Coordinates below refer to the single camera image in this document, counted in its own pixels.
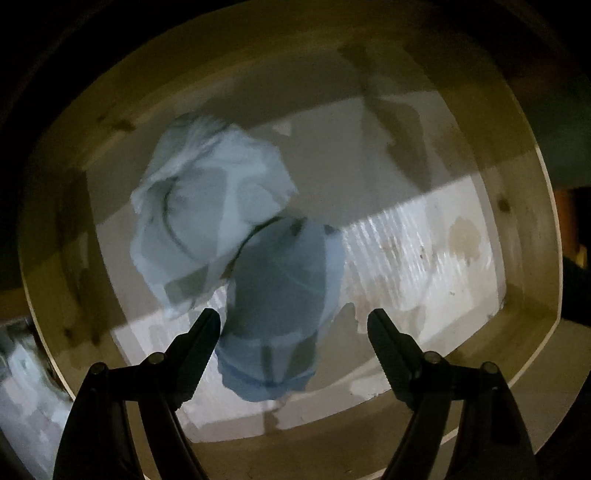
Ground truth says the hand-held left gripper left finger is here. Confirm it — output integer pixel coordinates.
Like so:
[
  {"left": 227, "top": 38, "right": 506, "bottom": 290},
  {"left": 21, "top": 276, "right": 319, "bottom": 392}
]
[{"left": 53, "top": 307, "right": 222, "bottom": 480}]

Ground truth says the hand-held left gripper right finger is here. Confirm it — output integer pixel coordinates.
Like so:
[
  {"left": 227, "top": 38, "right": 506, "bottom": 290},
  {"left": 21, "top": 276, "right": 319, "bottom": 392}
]
[{"left": 367, "top": 308, "right": 541, "bottom": 480}]

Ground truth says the wooden drawer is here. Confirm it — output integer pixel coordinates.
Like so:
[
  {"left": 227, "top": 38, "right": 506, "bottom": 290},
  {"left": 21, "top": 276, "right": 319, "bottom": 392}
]
[{"left": 17, "top": 18, "right": 561, "bottom": 480}]

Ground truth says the blue underwear with band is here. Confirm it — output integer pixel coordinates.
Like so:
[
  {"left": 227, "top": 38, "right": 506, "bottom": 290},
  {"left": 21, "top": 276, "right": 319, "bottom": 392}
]
[{"left": 215, "top": 217, "right": 347, "bottom": 403}]

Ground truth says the pale blue underwear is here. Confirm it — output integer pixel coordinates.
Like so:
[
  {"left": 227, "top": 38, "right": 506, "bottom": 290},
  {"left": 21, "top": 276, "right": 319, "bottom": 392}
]
[{"left": 129, "top": 113, "right": 298, "bottom": 321}]

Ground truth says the white dotted cloth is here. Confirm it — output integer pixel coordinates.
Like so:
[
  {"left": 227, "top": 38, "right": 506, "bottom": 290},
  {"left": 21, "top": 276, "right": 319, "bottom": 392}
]
[{"left": 0, "top": 318, "right": 70, "bottom": 480}]

